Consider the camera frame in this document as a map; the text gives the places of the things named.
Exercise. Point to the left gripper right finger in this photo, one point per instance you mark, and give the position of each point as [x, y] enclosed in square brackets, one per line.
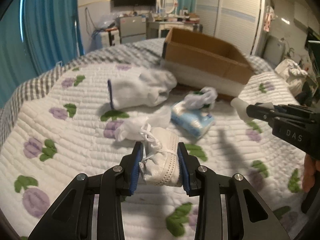
[248, 216]

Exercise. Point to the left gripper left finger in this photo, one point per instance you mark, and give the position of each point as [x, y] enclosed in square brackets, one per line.
[70, 216]

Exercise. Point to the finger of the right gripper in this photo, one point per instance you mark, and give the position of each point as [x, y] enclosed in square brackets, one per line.
[282, 105]
[265, 112]

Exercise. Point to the white green plush toy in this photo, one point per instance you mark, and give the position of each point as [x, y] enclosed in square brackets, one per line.
[205, 98]

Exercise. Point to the blue tissue pack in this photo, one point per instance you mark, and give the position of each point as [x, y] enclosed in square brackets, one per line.
[195, 121]

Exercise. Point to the small white baby shoe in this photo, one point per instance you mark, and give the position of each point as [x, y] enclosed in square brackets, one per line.
[161, 166]

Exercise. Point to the white plastic bag bundle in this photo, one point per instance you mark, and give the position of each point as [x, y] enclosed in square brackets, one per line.
[131, 128]

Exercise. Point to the large white sock pair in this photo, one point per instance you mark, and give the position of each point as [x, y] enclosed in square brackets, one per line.
[150, 88]

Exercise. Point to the cream fluffy cloth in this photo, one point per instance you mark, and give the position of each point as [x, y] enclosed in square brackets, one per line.
[241, 108]

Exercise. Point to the right hand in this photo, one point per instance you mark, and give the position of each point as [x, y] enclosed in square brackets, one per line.
[310, 168]

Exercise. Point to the white clothes bundle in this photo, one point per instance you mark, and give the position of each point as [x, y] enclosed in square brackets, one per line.
[292, 74]

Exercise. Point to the grey washing machine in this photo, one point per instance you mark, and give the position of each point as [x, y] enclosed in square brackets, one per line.
[274, 51]

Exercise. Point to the black range hood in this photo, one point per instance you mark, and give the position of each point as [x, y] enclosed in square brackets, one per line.
[312, 41]

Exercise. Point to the brown cardboard box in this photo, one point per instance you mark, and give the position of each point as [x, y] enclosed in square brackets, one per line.
[198, 61]

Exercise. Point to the floral quilted white blanket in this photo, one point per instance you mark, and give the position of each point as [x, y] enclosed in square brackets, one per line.
[72, 130]

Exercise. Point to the white sliding wardrobe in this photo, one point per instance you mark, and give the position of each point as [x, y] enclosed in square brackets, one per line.
[238, 22]

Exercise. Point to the grey checked bed sheet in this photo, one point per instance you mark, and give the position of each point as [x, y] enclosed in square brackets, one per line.
[143, 53]

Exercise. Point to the white dressing table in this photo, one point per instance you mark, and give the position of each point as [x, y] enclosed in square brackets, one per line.
[160, 29]

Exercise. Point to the oval vanity mirror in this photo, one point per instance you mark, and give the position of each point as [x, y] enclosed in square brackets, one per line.
[167, 6]

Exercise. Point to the small grey fridge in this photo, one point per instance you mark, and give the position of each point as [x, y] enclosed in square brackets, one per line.
[132, 29]

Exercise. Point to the white suitcase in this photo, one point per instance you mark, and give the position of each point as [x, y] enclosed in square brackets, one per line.
[107, 38]

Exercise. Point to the teal curtain left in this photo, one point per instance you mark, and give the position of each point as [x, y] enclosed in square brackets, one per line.
[35, 36]

